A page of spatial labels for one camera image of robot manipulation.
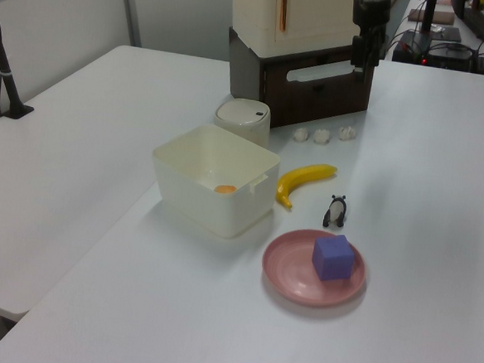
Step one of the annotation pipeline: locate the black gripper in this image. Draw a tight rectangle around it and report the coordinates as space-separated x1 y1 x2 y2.
347 0 393 85

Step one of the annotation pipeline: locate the brown drawer with white handle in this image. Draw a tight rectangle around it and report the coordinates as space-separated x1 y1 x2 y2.
264 46 375 101

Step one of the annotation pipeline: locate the dark brown drawer cabinet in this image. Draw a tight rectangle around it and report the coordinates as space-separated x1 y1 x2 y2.
222 26 379 137

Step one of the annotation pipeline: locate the cream toy fridge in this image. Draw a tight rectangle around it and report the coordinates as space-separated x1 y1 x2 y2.
228 0 364 62

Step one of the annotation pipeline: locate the black stand pole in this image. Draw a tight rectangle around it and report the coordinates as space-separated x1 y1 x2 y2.
418 0 439 36

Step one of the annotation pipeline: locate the black electronics box red light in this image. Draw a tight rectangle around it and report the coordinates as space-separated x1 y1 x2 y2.
390 27 481 71

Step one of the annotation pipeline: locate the brown flat box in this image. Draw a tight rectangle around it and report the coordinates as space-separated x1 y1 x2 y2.
406 7 457 26

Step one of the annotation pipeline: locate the black laptop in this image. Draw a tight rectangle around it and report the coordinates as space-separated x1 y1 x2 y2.
446 0 484 42

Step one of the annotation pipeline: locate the yellow toy banana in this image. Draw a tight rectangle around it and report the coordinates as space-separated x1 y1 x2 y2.
274 160 340 215

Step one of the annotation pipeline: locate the small white trash can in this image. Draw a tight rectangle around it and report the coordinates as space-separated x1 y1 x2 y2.
211 96 273 148

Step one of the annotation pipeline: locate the panda figurine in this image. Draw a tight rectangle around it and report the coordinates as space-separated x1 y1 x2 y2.
321 192 349 230

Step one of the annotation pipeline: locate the purple cube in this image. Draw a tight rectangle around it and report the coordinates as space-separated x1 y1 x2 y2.
310 232 357 285

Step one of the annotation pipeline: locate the cream plastic storage box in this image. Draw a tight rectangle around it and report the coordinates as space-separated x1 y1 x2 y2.
145 119 283 244

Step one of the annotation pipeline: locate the pink plate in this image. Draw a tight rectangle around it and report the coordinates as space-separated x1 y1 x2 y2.
259 225 370 312

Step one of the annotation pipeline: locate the brown drawer with dark handle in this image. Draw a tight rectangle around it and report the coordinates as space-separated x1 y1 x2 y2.
266 77 372 132

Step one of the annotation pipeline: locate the grey partition post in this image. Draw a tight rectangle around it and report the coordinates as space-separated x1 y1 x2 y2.
113 0 147 49

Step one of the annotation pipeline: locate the black camera stand with clamp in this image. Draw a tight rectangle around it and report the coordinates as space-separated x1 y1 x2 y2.
0 0 44 122

